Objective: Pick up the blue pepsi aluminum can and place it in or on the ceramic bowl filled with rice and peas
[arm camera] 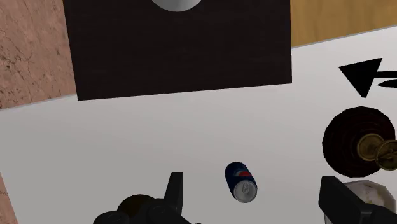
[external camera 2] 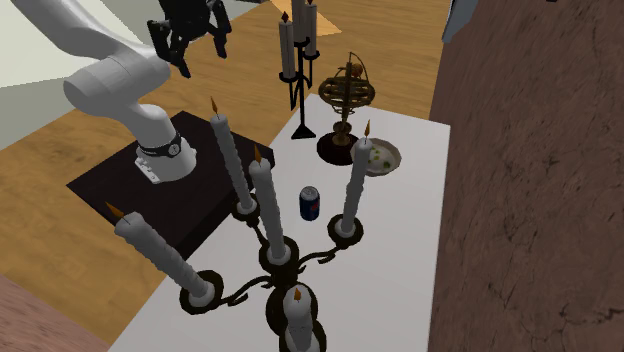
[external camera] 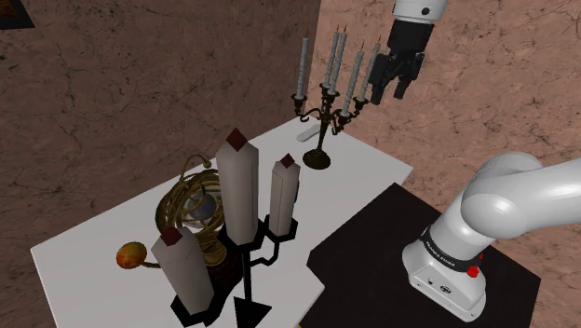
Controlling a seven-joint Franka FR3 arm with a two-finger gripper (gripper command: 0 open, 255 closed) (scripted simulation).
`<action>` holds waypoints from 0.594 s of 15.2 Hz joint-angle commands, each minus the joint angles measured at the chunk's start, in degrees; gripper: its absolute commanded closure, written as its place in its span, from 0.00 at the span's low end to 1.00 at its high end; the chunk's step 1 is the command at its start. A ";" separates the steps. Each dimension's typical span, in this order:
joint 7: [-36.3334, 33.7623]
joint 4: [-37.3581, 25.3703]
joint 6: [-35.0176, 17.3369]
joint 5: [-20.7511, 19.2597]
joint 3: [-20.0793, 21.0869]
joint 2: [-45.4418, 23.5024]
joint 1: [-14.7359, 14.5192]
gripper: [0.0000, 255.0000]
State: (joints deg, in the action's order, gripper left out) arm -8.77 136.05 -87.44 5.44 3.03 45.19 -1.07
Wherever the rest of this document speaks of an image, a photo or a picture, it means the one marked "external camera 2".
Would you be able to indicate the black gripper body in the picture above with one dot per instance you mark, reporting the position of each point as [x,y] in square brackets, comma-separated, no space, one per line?
[187,17]

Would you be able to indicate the grey bowl with green bits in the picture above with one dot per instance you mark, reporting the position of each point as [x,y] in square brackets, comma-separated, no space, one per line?
[387,158]

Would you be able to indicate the dark robot stand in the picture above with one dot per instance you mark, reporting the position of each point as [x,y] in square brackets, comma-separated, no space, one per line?
[122,195]

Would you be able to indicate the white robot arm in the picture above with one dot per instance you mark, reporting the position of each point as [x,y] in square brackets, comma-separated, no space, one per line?
[117,83]

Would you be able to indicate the brass armillary sphere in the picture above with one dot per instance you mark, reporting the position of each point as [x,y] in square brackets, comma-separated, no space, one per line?
[346,92]

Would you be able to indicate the blue drink can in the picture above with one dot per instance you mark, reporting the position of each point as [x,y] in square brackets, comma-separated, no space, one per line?
[309,204]

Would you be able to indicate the black five-candle candelabra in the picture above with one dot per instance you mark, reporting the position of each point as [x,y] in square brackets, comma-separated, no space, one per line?
[273,219]

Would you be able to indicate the black three-candle candelabra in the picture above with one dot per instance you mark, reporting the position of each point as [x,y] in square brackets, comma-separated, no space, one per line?
[302,73]

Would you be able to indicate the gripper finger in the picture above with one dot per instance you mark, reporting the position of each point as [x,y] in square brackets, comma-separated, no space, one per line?
[220,34]
[171,48]

